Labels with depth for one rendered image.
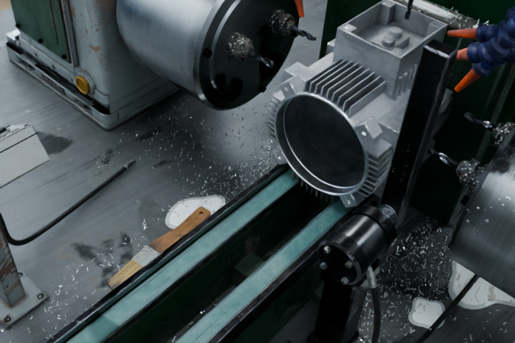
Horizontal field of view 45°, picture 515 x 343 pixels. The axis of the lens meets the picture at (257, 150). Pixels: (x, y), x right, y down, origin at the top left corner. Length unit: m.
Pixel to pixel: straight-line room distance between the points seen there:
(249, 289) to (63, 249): 0.34
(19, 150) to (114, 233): 0.29
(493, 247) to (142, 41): 0.59
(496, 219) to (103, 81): 0.71
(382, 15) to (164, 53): 0.33
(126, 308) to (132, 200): 0.31
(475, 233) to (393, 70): 0.23
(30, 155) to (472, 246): 0.53
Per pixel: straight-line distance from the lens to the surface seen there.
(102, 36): 1.07
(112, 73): 1.12
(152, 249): 0.97
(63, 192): 1.09
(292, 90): 0.82
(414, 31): 0.92
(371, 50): 0.82
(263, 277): 0.80
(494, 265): 0.75
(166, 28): 0.93
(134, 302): 0.79
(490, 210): 0.72
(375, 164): 0.80
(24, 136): 0.78
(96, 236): 1.01
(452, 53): 0.63
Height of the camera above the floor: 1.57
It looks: 42 degrees down
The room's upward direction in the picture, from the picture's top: 4 degrees clockwise
